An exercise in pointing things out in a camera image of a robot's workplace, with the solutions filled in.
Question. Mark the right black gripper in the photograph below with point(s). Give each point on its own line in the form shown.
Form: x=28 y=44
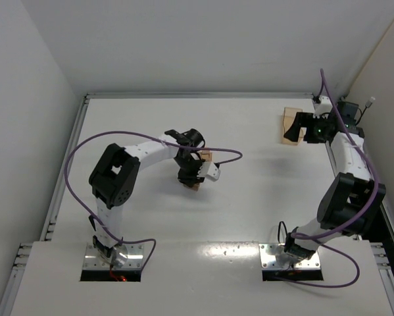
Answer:
x=305 y=126

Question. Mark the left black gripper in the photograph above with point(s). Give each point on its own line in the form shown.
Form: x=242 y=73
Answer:
x=188 y=172

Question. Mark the grooved wood block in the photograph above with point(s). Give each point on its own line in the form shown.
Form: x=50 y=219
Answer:
x=194 y=187

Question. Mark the small wood cube block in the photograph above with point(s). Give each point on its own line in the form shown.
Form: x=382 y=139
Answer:
x=206 y=155

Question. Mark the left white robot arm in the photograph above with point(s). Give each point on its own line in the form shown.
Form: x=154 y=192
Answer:
x=113 y=179

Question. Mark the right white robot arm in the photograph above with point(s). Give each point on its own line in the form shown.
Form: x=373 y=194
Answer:
x=351 y=203

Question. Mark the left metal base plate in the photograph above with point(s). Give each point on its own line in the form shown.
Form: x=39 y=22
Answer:
x=123 y=258

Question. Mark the metal base plate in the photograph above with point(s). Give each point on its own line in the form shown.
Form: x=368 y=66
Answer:
x=123 y=258
x=274 y=259

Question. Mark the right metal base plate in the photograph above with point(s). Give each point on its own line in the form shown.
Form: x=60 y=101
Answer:
x=274 y=259

